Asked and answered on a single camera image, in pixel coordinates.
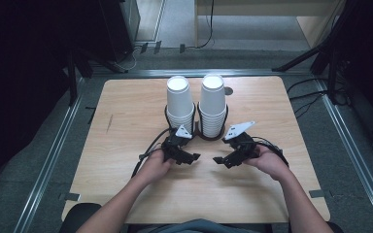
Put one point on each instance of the stack of white cups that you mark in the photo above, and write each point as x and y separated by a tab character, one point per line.
178	97
212	97

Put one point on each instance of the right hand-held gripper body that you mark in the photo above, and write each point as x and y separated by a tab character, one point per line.
244	145

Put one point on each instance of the person's right hand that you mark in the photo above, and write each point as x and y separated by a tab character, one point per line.
272	161

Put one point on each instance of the black metal stand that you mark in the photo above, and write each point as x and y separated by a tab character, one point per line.
72	77

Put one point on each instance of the person's left hand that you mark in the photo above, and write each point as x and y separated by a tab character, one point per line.
153	166

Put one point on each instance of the black tripod stand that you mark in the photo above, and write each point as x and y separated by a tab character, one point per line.
323	45

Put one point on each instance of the round table grommet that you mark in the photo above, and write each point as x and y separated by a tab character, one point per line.
228	91

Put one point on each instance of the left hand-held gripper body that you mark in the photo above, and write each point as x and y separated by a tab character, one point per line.
171	145

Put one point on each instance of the black office chair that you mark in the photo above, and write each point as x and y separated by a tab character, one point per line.
77	216

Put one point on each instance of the person's grey shirt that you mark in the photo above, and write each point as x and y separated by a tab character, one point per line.
200	226

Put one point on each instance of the metal floor rail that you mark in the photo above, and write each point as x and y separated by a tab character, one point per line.
353	155
48	161

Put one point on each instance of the black computer tower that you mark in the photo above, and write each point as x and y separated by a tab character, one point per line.
116	26

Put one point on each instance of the light wooden desk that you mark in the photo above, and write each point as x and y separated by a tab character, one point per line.
249	6

